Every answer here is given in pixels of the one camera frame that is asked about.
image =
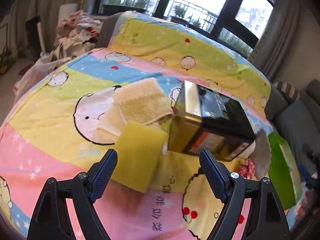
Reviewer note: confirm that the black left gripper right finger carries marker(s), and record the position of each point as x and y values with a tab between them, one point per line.
266	218

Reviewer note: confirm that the grey curtain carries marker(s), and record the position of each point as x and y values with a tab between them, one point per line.
271	50

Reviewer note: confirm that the grey sofa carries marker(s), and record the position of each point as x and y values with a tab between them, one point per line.
297	123

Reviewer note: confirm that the crumpled floral cloth pile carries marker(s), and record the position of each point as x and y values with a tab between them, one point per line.
75	35

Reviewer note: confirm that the yellow sponge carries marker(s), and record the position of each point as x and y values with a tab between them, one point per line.
139	148

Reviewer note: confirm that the black framed window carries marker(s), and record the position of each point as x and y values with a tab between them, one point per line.
237	24

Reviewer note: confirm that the beige towel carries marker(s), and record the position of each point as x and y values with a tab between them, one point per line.
143	101

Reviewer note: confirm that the black gold tin box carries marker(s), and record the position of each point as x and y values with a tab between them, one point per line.
208	120

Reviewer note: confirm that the striped cushion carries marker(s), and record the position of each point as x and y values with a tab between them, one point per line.
290	93

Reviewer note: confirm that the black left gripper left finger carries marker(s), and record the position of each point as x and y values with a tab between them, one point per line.
51	220

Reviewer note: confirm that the white purple plush toy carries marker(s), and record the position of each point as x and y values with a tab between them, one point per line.
260	153

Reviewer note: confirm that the green white storage box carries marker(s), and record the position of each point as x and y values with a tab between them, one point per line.
283	172

